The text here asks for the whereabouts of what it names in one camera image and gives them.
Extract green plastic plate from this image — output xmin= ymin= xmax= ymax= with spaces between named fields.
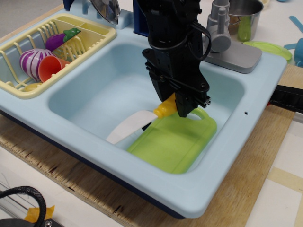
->
xmin=243 ymin=41 xmax=293 ymax=62

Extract yellow tape piece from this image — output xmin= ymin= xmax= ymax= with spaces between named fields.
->
xmin=24 ymin=205 xmax=55 ymax=223

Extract black braided cable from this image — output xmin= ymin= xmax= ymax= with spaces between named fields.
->
xmin=0 ymin=186 xmax=47 ymax=225

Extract blue plastic utensil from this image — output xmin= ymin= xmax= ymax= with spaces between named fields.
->
xmin=289 ymin=16 xmax=303 ymax=33

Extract yellow handled white toy knife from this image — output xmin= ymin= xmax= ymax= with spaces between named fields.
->
xmin=106 ymin=93 xmax=177 ymax=144

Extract light blue toy sink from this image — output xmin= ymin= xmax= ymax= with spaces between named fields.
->
xmin=0 ymin=0 xmax=287 ymax=218

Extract purple white striped toy onion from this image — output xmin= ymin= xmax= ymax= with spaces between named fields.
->
xmin=19 ymin=48 xmax=55 ymax=82

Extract plywood base board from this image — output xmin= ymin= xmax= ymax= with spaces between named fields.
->
xmin=0 ymin=4 xmax=303 ymax=227

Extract purple toy eggplant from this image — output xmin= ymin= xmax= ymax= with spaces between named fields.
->
xmin=45 ymin=28 xmax=81 ymax=51

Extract green plastic cutting board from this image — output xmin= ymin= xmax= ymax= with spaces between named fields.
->
xmin=127 ymin=108 xmax=217 ymax=174

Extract dark blue plastic box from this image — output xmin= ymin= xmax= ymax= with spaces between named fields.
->
xmin=63 ymin=0 xmax=149 ymax=36

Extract stainless steel pot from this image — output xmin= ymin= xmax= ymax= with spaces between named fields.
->
xmin=228 ymin=0 xmax=263 ymax=43

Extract orange plastic cup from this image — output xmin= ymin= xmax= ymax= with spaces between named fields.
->
xmin=38 ymin=56 xmax=70 ymax=82

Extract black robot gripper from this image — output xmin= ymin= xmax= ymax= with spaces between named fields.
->
xmin=137 ymin=0 xmax=210 ymax=118

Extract black clamp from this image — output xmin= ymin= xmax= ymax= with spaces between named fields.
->
xmin=268 ymin=85 xmax=303 ymax=113

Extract steel pot lid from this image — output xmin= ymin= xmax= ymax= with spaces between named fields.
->
xmin=90 ymin=0 xmax=120 ymax=25

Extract grey toy faucet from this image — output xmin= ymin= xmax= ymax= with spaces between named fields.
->
xmin=205 ymin=0 xmax=262 ymax=73

